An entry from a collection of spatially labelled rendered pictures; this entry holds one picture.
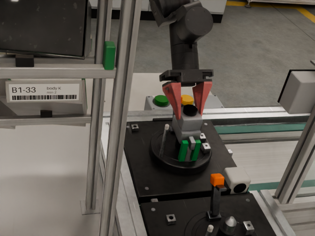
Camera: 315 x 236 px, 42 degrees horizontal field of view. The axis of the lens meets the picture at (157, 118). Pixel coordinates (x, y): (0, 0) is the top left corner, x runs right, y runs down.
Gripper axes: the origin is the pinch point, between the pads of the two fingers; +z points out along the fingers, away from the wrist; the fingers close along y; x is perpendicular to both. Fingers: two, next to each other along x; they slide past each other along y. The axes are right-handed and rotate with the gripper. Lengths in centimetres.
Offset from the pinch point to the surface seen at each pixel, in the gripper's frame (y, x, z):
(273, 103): 140, 188, -20
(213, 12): 145, 289, -125
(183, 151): -1.7, 0.2, 7.5
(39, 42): -29.8, -28.5, -7.7
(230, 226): -0.7, -17.2, 20.0
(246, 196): 10.0, -3.5, 17.5
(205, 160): 3.7, 2.0, 9.8
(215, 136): 10.8, 11.2, 4.5
